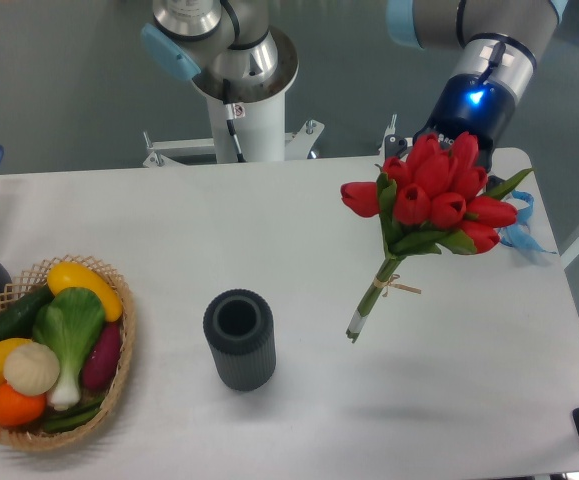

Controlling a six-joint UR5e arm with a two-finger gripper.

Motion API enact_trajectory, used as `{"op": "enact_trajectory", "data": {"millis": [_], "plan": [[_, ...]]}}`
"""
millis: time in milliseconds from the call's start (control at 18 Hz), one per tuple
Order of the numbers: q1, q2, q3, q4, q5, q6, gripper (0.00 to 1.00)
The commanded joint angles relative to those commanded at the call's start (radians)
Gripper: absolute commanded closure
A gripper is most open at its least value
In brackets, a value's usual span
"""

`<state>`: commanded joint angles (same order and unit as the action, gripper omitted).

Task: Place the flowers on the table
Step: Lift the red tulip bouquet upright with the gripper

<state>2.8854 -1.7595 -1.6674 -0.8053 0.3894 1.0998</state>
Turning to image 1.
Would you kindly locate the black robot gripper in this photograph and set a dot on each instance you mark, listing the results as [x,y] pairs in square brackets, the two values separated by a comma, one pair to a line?
[467,104]

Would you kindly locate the red tulip bouquet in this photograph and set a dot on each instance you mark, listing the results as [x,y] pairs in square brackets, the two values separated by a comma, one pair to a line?
[435,198]

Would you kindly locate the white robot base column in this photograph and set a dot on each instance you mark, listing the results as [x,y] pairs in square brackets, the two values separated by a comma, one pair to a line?
[241,64]

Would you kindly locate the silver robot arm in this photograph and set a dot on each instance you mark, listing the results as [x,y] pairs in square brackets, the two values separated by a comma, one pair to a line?
[501,44]

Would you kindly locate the blue ribbon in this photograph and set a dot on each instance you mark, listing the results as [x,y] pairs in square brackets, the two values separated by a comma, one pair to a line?
[518,235]

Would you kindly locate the dark grey ribbed vase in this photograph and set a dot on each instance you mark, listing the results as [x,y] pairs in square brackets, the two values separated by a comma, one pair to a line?
[239,328]

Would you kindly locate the yellow squash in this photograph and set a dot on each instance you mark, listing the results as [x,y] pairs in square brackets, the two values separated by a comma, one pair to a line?
[66,275]

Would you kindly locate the purple sweet potato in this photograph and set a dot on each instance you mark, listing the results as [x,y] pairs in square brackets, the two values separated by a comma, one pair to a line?
[100,367]

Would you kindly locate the green bok choy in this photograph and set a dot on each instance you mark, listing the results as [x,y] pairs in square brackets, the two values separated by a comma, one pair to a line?
[69,326]

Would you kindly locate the green bean pods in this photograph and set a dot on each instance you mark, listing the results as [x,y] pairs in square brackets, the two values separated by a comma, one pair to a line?
[72,418]

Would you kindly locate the dark green cucumber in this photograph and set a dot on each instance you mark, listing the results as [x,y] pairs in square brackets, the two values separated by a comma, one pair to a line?
[17,320]

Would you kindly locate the white garlic bulb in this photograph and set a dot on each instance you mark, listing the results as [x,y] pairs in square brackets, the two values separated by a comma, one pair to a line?
[31,369]

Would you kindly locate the orange fruit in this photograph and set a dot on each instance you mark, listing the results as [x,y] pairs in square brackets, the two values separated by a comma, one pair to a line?
[17,409]

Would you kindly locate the woven wicker basket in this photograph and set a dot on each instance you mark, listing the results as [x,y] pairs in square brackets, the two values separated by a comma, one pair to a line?
[33,438]

